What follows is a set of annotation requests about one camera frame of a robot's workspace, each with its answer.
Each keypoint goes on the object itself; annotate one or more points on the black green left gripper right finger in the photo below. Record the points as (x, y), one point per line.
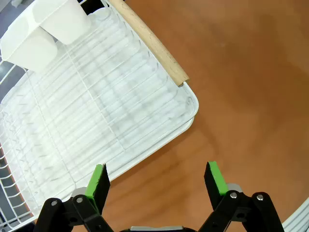
(217, 191)

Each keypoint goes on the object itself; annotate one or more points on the grey aluminium table edge rail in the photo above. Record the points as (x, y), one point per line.
(299, 220)

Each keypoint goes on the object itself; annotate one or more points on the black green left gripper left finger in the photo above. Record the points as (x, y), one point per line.
(96, 193)

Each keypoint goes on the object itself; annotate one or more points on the white two-compartment cutlery holder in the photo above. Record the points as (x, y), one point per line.
(29, 43)

